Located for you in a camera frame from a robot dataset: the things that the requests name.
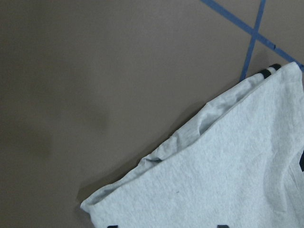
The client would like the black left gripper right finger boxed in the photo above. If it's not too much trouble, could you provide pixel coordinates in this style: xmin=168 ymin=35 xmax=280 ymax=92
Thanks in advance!
xmin=217 ymin=224 xmax=229 ymax=228

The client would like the grey t-shirt with cartoon print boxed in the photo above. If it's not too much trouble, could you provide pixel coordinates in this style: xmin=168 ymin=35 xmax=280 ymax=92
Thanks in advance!
xmin=81 ymin=62 xmax=304 ymax=228

